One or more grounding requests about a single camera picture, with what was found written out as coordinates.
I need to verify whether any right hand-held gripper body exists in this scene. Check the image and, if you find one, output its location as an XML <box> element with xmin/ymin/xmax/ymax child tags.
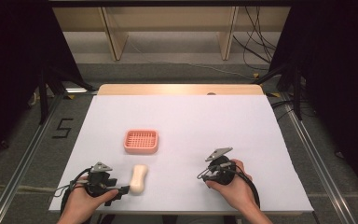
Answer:
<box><xmin>203</xmin><ymin>147</ymin><xmax>238</xmax><ymax>187</ymax></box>

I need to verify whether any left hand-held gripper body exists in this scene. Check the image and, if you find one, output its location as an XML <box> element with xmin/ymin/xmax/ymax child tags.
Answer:
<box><xmin>86</xmin><ymin>161</ymin><xmax>119</xmax><ymax>199</ymax></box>

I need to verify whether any pink soap dish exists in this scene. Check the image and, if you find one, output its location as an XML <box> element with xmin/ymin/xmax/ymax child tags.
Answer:
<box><xmin>123</xmin><ymin>129</ymin><xmax>159</xmax><ymax>155</ymax></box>

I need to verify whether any person's right hand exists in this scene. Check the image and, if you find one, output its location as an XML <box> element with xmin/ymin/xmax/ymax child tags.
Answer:
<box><xmin>205</xmin><ymin>159</ymin><xmax>256</xmax><ymax>213</ymax></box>

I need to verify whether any person's left hand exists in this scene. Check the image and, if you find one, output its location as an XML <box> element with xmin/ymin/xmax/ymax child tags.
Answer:
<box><xmin>62</xmin><ymin>176</ymin><xmax>119</xmax><ymax>220</ymax></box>

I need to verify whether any white table sheet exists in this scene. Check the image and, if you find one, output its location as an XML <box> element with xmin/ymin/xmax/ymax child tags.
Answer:
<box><xmin>48</xmin><ymin>94</ymin><xmax>314</xmax><ymax>215</ymax></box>

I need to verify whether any person's lap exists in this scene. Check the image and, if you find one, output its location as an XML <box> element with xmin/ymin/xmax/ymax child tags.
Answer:
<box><xmin>97</xmin><ymin>214</ymin><xmax>241</xmax><ymax>224</ymax></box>

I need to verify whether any wooden table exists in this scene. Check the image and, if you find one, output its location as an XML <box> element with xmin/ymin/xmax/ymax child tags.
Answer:
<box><xmin>96</xmin><ymin>83</ymin><xmax>302</xmax><ymax>217</ymax></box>

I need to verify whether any black metal stand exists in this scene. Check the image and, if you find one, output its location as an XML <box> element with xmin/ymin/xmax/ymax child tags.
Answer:
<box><xmin>252</xmin><ymin>60</ymin><xmax>304</xmax><ymax>121</ymax></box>
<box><xmin>36</xmin><ymin>65</ymin><xmax>98</xmax><ymax>126</ymax></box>

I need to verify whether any black curtain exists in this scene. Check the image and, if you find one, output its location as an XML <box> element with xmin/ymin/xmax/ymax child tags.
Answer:
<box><xmin>0</xmin><ymin>0</ymin><xmax>87</xmax><ymax>166</ymax></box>
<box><xmin>268</xmin><ymin>0</ymin><xmax>358</xmax><ymax>197</ymax></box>

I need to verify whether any light wooden desk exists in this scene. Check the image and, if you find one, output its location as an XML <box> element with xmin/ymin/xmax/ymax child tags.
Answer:
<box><xmin>51</xmin><ymin>6</ymin><xmax>292</xmax><ymax>62</ymax></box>

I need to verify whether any left hand-held gripper cable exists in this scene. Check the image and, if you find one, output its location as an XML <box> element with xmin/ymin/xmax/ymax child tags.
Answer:
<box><xmin>53</xmin><ymin>167</ymin><xmax>92</xmax><ymax>216</ymax></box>

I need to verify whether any hand-held gripper cable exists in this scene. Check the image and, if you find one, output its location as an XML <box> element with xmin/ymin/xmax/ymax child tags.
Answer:
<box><xmin>53</xmin><ymin>167</ymin><xmax>92</xmax><ymax>216</ymax></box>
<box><xmin>227</xmin><ymin>161</ymin><xmax>261</xmax><ymax>210</ymax></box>

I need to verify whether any right hand-held gripper cable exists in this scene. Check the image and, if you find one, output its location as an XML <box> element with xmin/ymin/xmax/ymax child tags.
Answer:
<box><xmin>227</xmin><ymin>161</ymin><xmax>261</xmax><ymax>210</ymax></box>

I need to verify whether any metal floor rail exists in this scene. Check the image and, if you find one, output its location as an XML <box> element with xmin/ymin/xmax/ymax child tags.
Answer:
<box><xmin>0</xmin><ymin>92</ymin><xmax>68</xmax><ymax>224</ymax></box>
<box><xmin>280</xmin><ymin>92</ymin><xmax>357</xmax><ymax>224</ymax></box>

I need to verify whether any bundle of black cables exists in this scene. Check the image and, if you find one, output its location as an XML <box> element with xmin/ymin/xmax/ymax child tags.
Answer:
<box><xmin>232</xmin><ymin>6</ymin><xmax>278</xmax><ymax>72</ymax></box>

